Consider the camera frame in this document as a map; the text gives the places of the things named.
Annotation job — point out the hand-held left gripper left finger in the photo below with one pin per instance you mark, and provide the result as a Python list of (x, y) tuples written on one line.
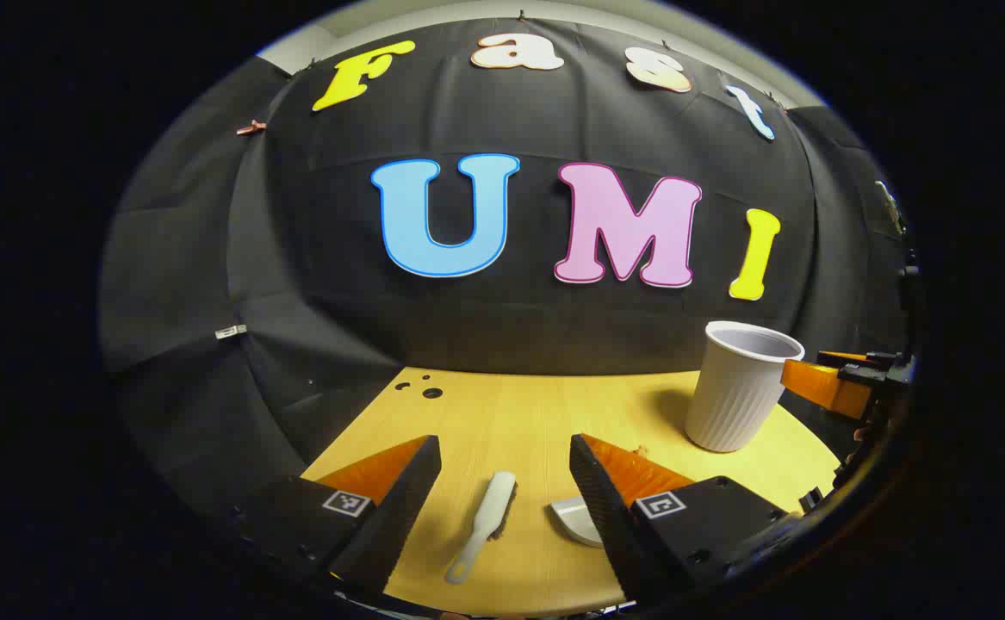
[(399, 504)]

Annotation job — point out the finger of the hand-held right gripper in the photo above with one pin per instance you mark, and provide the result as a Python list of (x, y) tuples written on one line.
[(825, 387), (846, 356)]

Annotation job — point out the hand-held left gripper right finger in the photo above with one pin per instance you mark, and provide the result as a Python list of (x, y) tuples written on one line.
[(601, 508)]

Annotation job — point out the white dustpan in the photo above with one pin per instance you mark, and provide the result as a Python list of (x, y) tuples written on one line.
[(575, 518)]

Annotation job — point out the small white broom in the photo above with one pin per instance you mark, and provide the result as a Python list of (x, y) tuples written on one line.
[(489, 512)]

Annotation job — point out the wooden desktop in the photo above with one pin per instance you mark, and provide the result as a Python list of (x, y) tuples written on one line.
[(502, 422)]

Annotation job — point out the black backdrop cloth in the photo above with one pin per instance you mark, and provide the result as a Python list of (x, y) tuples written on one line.
[(502, 327)]

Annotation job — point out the white cloth clip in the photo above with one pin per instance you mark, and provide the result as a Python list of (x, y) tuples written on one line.
[(231, 331)]

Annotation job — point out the orange cloth clip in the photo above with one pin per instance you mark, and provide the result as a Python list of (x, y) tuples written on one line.
[(251, 128)]

